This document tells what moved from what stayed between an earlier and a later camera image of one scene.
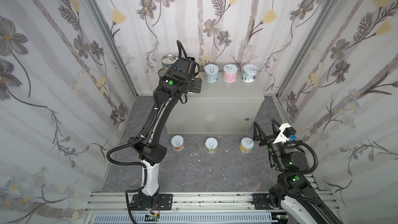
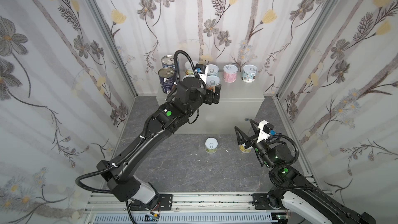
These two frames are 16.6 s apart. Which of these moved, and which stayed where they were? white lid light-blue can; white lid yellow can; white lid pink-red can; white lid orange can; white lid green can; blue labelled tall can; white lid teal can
Moved: white lid orange can
Stayed: white lid green can; white lid light-blue can; white lid pink-red can; blue labelled tall can; white lid teal can; white lid yellow can
